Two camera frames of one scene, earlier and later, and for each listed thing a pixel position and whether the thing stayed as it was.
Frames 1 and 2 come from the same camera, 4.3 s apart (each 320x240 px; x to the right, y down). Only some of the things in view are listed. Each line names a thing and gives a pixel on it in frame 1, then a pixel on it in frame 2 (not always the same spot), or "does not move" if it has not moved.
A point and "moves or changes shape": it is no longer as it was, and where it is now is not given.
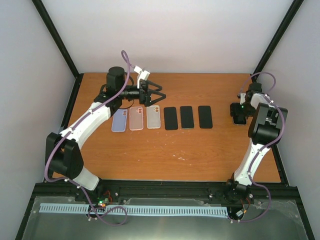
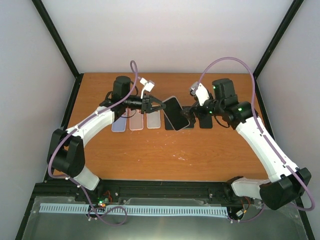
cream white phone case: [153, 117] does not move
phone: [119, 120] does not move
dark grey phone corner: [239, 120] moves or changes shape
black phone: [170, 118] does not move
